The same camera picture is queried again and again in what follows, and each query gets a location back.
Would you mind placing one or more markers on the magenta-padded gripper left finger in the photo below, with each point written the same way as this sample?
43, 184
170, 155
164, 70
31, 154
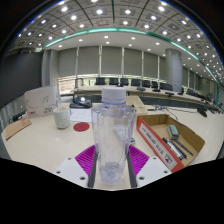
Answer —
72, 170

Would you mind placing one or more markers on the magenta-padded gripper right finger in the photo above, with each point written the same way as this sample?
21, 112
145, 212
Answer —
151, 170

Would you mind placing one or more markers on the clear plastic bottle white cap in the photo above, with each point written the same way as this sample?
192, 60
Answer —
112, 133

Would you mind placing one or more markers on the open cardboard box red side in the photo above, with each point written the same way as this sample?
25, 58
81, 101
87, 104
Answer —
156, 145

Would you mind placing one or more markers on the black marker pen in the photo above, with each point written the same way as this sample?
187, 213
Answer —
173, 148
184, 148

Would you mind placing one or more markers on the grey whiteboard eraser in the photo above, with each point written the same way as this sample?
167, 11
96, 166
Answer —
173, 132

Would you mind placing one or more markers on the flat round red coaster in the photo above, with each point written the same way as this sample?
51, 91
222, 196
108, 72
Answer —
81, 126

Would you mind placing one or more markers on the white ceramic mug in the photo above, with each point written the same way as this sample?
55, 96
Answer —
61, 118

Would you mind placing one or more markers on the flat brown cardboard box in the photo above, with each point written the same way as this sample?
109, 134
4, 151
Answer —
17, 128

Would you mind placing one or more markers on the long curved conference desk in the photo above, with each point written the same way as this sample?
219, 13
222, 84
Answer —
160, 96

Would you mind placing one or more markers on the white paper carton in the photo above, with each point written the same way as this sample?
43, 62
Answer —
40, 101

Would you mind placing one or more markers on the group of ceiling lights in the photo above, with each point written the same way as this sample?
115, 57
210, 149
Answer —
100, 11

